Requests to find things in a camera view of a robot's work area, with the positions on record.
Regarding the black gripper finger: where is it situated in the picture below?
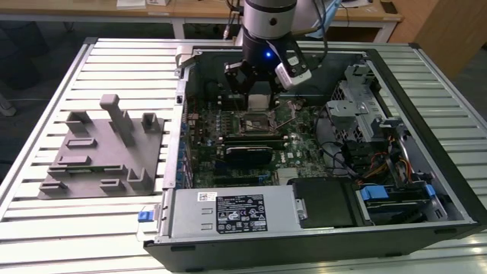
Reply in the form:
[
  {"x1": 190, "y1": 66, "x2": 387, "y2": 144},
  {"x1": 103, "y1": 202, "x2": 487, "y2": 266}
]
[
  {"x1": 258, "y1": 71, "x2": 285, "y2": 111},
  {"x1": 223, "y1": 61, "x2": 254, "y2": 95}
]

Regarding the silver CPU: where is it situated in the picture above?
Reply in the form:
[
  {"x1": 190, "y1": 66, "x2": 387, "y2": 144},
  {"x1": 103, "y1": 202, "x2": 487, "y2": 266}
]
[{"x1": 246, "y1": 92, "x2": 270, "y2": 111}]

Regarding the wire locking lever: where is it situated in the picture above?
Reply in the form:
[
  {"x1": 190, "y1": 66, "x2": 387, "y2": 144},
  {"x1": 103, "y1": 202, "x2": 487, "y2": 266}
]
[{"x1": 275, "y1": 111, "x2": 302, "y2": 130}]

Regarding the CPU socket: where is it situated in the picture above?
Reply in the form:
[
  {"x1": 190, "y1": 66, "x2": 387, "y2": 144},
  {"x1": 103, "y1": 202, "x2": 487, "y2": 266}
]
[{"x1": 237, "y1": 110, "x2": 279, "y2": 136}]

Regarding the green motherboard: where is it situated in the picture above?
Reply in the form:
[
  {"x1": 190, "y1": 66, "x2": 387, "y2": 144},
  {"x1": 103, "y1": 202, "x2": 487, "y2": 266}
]
[{"x1": 182, "y1": 96, "x2": 333, "y2": 189}]

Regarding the silver metal drive cage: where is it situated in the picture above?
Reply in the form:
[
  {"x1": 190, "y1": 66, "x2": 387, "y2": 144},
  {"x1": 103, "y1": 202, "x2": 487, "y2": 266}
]
[{"x1": 326, "y1": 64, "x2": 387, "y2": 143}]

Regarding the black graphics card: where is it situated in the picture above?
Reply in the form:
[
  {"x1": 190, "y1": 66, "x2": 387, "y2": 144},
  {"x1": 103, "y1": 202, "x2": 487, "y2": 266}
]
[{"x1": 225, "y1": 145, "x2": 274, "y2": 165}]

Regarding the silver chipset heat sink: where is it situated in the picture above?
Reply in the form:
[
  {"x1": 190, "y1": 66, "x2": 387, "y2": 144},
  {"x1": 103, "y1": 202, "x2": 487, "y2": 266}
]
[{"x1": 278, "y1": 167, "x2": 301, "y2": 186}]

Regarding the wooden desk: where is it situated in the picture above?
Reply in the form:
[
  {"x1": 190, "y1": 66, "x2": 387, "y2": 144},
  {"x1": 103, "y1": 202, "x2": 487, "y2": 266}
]
[
  {"x1": 0, "y1": 0, "x2": 177, "y2": 23},
  {"x1": 171, "y1": 0, "x2": 405, "y2": 43}
]

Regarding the black expansion slot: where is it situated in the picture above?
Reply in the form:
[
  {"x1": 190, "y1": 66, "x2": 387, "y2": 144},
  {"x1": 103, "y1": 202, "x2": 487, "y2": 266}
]
[{"x1": 213, "y1": 176, "x2": 275, "y2": 186}]

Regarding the black drive box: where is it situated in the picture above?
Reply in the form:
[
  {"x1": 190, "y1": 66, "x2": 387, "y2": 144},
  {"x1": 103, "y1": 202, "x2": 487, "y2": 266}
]
[{"x1": 293, "y1": 176, "x2": 373, "y2": 229}]

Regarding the blue disk carrier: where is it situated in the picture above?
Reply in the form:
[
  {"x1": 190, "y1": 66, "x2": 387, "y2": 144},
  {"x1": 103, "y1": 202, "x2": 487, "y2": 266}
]
[{"x1": 359, "y1": 185, "x2": 389, "y2": 202}]

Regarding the grey parts rack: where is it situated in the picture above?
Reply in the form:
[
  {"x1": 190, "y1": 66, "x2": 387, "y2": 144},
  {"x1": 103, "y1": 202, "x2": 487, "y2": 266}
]
[{"x1": 37, "y1": 93, "x2": 171, "y2": 200}]

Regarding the silver power supply unit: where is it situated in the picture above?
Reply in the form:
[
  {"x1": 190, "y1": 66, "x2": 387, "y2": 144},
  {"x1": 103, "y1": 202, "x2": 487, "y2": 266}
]
[{"x1": 167, "y1": 187, "x2": 302, "y2": 239}]

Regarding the green RAM stick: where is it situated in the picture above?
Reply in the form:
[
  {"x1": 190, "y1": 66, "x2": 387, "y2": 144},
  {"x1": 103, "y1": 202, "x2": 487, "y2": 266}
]
[{"x1": 67, "y1": 166, "x2": 126, "y2": 174}]

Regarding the wooden cabinet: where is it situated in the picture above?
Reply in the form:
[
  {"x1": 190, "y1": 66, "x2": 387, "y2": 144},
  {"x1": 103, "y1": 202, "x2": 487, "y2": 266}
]
[{"x1": 387, "y1": 0, "x2": 487, "y2": 83}]

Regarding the dark chair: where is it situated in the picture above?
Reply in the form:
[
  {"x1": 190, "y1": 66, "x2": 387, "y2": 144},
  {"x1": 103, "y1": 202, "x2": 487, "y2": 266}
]
[{"x1": 0, "y1": 21, "x2": 53, "y2": 91}]

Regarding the black PC case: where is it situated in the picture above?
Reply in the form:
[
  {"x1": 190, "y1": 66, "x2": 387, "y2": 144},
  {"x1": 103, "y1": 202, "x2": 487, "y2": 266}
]
[{"x1": 143, "y1": 44, "x2": 487, "y2": 273}]

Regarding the silver disk bay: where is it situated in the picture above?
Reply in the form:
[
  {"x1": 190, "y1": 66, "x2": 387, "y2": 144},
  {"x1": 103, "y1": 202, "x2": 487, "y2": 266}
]
[{"x1": 354, "y1": 182, "x2": 450, "y2": 226}]

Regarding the white chair base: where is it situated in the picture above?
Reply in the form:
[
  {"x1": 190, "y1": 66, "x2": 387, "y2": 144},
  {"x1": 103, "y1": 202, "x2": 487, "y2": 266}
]
[{"x1": 0, "y1": 92, "x2": 19, "y2": 117}]

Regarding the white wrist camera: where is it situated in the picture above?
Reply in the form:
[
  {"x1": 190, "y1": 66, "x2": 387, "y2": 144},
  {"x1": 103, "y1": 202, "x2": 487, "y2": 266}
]
[{"x1": 274, "y1": 55, "x2": 313, "y2": 88}]

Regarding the black camera cable gold plug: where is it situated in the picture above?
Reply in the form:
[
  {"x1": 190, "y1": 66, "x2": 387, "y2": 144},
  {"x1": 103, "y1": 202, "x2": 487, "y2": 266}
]
[{"x1": 293, "y1": 0, "x2": 329, "y2": 69}]

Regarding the grey plastic bracket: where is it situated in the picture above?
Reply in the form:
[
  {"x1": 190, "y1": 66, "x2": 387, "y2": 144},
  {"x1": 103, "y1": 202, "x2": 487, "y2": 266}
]
[
  {"x1": 345, "y1": 65, "x2": 373, "y2": 82},
  {"x1": 371, "y1": 116, "x2": 405, "y2": 135}
]

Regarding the coloured power wire bundle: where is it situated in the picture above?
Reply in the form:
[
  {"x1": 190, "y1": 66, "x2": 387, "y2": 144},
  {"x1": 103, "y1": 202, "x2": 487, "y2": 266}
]
[{"x1": 355, "y1": 135, "x2": 415, "y2": 183}]

